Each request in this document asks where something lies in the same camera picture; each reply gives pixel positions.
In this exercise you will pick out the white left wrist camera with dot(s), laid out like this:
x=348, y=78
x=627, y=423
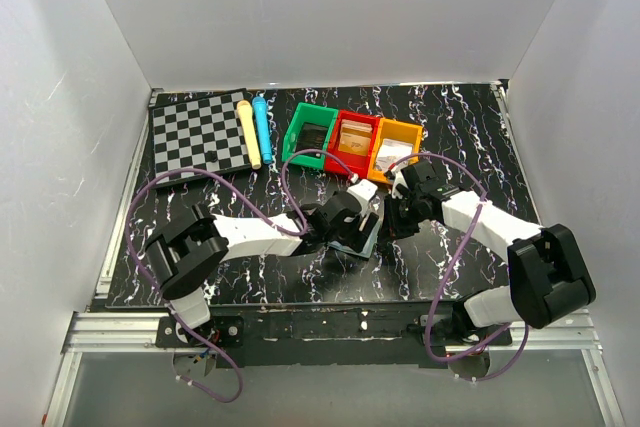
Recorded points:
x=364, y=191

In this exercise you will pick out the red plastic bin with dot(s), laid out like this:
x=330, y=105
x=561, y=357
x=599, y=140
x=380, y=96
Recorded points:
x=357, y=164

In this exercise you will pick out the cream yellow marker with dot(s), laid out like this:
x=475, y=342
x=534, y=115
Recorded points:
x=245, y=113

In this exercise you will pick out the black cards in green bin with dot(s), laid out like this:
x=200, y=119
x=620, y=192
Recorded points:
x=311, y=136

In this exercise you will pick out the gold striped credit card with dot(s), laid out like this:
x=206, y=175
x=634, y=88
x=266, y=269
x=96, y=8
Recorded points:
x=354, y=144

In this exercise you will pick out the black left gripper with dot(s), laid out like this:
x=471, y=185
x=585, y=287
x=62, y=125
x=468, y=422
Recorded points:
x=360, y=231

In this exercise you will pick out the blue marker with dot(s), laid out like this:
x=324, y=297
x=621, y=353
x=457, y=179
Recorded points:
x=263, y=128

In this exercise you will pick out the black grey checkerboard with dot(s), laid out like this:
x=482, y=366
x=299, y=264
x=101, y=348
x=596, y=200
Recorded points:
x=186, y=126

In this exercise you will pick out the green plastic bin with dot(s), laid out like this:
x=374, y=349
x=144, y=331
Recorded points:
x=306, y=112

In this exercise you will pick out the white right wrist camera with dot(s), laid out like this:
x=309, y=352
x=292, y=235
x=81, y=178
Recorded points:
x=399, y=187

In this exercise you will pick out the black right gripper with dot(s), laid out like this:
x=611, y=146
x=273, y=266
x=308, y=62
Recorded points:
x=393, y=228

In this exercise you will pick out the white cards in orange bin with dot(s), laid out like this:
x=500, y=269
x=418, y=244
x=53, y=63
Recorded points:
x=389, y=152

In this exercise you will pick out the tan cards in red bin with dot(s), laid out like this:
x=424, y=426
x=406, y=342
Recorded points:
x=355, y=131

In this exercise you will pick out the orange plastic bin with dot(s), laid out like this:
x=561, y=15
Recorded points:
x=396, y=130

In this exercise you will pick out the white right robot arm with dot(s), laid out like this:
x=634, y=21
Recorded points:
x=548, y=276

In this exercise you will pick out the mint green card holder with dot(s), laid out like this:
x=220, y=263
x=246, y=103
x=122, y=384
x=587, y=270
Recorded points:
x=367, y=250

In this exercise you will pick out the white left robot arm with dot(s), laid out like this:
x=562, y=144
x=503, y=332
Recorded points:
x=187, y=251

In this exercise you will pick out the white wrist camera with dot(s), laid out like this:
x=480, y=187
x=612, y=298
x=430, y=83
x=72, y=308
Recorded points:
x=364, y=191
x=399, y=187

